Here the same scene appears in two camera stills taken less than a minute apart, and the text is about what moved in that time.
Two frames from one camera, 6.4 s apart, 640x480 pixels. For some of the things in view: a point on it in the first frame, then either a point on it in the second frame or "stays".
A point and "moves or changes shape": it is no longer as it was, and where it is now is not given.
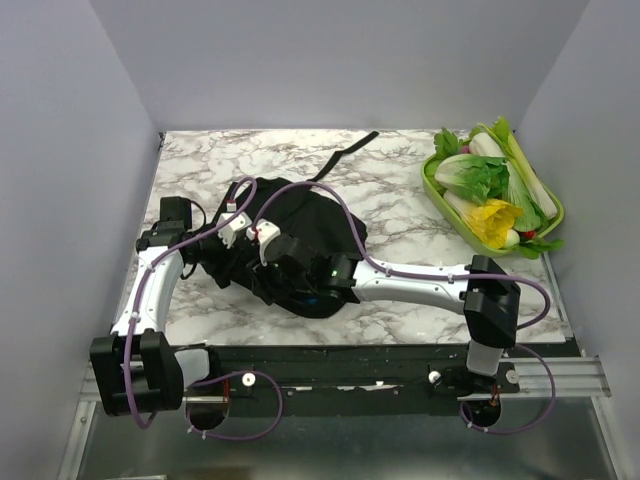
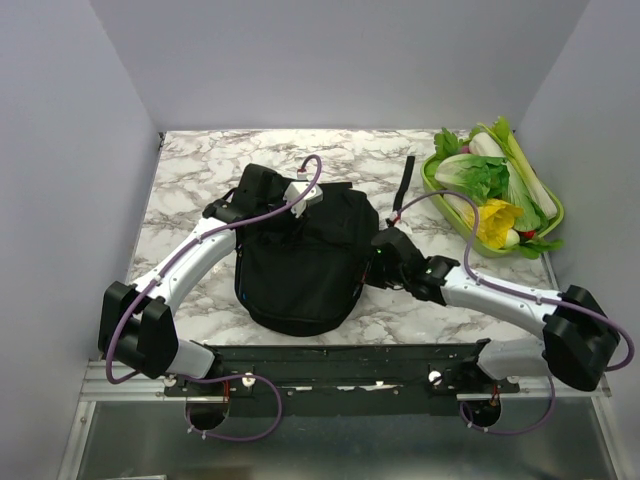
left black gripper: [233, 260] → [295, 227]
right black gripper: [267, 268] → [374, 278]
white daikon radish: [483, 144] stays
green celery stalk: [507, 142] stays
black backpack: [292, 245] moves or changes shape
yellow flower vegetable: [493, 222] stays
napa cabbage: [479, 178] stays
